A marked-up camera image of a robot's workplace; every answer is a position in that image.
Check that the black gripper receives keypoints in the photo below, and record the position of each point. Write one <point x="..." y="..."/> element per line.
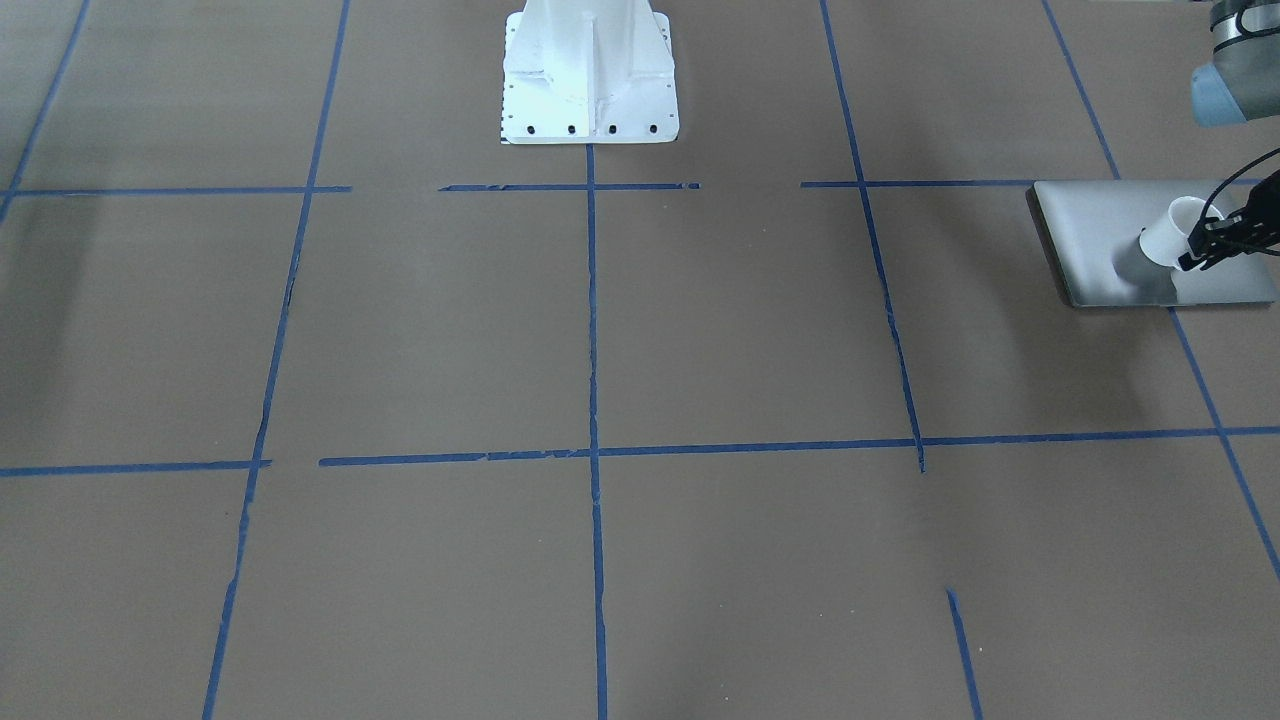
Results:
<point x="1226" y="240"/>

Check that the white ceramic cup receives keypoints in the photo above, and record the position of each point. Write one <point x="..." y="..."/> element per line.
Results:
<point x="1166" y="240"/>

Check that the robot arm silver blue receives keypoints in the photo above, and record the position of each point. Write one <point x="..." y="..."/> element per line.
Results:
<point x="1240" y="83"/>

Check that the grey closed laptop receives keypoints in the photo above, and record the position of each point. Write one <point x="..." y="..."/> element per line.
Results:
<point x="1093" y="227"/>

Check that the brown paper table cover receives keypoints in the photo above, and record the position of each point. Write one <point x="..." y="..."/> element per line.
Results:
<point x="320" y="402"/>

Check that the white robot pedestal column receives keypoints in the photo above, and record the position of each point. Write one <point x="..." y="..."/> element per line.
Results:
<point x="588" y="72"/>

